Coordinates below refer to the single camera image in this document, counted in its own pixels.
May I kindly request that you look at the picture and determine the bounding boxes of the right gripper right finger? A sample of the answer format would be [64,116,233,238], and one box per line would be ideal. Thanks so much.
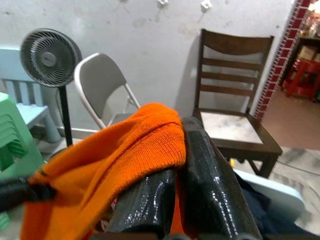
[180,116,263,240]

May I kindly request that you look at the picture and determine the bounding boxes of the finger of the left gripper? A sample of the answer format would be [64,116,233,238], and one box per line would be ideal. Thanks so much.
[0,176,57,213]

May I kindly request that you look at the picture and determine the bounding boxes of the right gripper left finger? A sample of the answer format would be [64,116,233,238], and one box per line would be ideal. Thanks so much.
[106,168,177,236]

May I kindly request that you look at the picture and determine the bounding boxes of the orange knitted garment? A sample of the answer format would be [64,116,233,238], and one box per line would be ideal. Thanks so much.
[19,102,187,240]

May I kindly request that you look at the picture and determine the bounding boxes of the light grey laundry basket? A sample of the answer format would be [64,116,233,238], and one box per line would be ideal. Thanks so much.
[233,168,307,228]

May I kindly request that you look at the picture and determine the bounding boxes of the green plastic stool stack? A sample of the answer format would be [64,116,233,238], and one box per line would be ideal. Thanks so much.
[0,91,46,231]

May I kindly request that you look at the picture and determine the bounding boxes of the light blue kids chair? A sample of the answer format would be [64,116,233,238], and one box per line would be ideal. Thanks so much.
[0,47,62,144]

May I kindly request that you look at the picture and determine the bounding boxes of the grey folding chair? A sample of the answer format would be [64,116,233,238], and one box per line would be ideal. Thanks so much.
[73,52,142,131]

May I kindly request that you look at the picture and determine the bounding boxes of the dark wooden chair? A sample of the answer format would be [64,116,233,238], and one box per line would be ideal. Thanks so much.
[191,28,283,179]

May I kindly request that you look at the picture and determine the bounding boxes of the red plastic stool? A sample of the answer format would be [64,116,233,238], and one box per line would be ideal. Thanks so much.
[284,59,320,101]

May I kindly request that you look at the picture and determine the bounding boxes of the grey pedestal fan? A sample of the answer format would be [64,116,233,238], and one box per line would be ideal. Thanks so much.
[19,27,83,148]

